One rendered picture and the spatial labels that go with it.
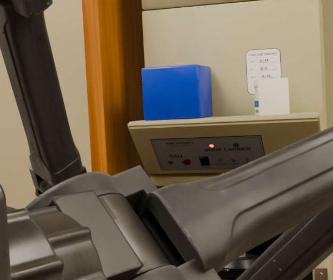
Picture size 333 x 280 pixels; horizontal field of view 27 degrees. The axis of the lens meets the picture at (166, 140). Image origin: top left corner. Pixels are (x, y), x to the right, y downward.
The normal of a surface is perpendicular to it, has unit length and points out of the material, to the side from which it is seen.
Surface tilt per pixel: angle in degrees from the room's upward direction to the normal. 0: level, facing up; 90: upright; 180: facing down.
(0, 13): 118
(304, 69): 90
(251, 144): 135
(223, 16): 90
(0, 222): 90
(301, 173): 52
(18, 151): 90
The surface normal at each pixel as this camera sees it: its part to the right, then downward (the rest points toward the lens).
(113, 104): 0.96, -0.04
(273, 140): -0.15, 0.75
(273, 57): -0.27, 0.07
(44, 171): -0.69, 0.54
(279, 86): 0.01, 0.05
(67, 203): 0.55, -0.66
